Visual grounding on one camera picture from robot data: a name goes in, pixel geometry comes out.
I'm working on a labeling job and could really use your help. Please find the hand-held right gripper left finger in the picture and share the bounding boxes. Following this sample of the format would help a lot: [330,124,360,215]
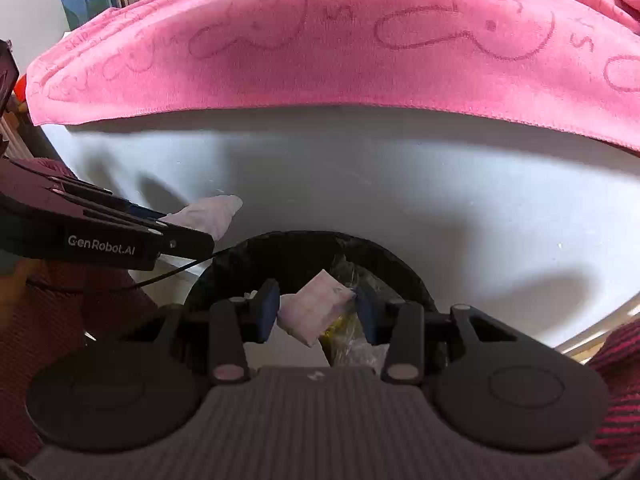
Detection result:
[127,278,282,385]

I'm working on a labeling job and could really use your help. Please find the clear plastic wrapper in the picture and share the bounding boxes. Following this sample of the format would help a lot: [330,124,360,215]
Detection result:
[345,332,393,367]

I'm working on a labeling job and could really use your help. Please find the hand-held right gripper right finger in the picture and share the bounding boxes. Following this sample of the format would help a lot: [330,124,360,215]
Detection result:
[354,282,531,385]

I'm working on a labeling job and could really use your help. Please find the large gold foil bag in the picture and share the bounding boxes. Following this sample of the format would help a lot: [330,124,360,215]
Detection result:
[322,310,362,358]

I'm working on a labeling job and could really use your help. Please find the black lined trash bin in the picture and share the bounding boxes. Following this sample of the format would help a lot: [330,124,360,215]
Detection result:
[184,231,441,367]

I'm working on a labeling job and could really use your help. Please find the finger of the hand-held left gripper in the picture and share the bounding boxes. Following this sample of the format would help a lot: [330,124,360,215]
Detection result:
[47,174,162,218]
[82,209,170,235]

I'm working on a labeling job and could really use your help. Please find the person's right leg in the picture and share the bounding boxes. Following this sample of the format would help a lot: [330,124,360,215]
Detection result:
[584,320,640,472]

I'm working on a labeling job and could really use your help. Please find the white tissue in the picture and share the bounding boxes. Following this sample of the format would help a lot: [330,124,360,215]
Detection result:
[159,195,244,242]

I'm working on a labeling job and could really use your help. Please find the pink bunny print towel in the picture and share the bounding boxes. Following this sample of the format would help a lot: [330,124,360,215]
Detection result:
[25,0,640,154]

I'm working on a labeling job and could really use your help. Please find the thin black cable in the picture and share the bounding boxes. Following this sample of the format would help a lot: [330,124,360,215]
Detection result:
[25,253,228,292]

